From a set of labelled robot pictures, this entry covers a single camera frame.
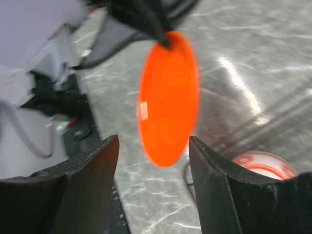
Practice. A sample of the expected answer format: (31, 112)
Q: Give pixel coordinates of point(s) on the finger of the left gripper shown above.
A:
(147, 16)

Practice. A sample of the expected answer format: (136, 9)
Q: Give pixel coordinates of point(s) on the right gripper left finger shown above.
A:
(69, 198)

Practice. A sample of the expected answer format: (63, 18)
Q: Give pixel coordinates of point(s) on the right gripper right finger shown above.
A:
(233, 200)

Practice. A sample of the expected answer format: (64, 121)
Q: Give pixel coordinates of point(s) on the orange white patterned bowl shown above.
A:
(266, 164)

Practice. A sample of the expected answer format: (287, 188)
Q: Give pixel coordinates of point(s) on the orange plastic plate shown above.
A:
(168, 100)

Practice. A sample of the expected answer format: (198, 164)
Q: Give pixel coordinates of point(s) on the black wire dish rack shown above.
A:
(188, 181)

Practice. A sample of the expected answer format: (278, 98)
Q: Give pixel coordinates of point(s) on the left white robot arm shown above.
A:
(45, 116)

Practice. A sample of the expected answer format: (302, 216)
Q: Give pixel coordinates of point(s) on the dark grey cloth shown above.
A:
(112, 38)

